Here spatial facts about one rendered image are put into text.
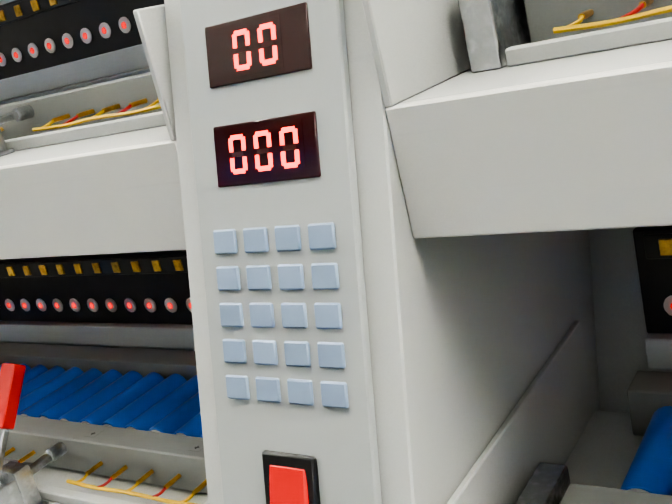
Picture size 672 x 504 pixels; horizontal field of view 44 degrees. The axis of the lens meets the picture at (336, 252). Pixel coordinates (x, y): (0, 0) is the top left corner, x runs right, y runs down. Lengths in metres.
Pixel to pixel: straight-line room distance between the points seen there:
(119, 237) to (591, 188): 0.20
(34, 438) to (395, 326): 0.32
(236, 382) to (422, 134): 0.12
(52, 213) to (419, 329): 0.19
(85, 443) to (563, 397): 0.27
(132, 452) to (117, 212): 0.16
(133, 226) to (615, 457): 0.24
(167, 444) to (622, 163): 0.30
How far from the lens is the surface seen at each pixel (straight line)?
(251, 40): 0.30
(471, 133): 0.26
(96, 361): 0.63
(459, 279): 0.31
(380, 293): 0.28
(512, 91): 0.25
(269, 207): 0.30
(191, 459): 0.45
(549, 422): 0.39
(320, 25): 0.29
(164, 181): 0.34
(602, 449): 0.42
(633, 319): 0.46
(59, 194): 0.39
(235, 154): 0.30
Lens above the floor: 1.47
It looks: 3 degrees down
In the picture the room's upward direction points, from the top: 5 degrees counter-clockwise
